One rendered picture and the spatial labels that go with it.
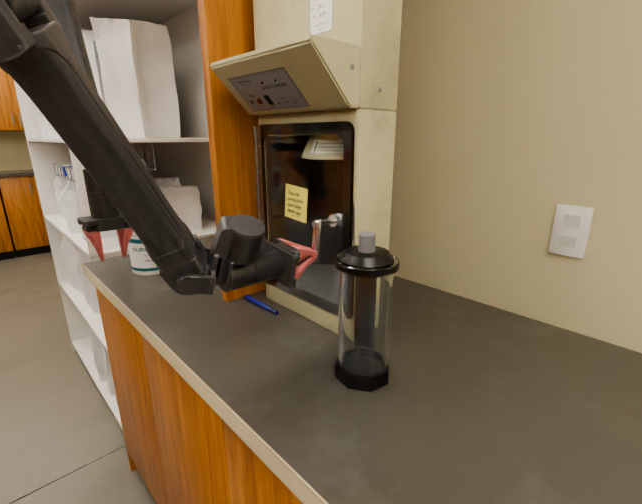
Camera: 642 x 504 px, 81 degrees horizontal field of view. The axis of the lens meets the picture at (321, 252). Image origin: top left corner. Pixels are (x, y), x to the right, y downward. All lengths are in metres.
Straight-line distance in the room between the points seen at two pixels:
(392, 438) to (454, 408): 0.13
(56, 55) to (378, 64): 0.50
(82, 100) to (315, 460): 0.52
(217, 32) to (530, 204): 0.82
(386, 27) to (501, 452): 0.71
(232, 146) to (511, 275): 0.77
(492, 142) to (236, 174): 0.64
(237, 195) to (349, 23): 0.48
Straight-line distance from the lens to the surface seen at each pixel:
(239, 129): 0.99
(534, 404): 0.75
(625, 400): 0.84
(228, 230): 0.57
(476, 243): 1.09
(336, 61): 0.68
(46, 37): 0.49
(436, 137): 1.12
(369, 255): 0.60
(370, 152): 0.74
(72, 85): 0.49
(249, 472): 0.79
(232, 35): 1.01
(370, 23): 0.75
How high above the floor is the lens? 1.36
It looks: 17 degrees down
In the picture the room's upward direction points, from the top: straight up
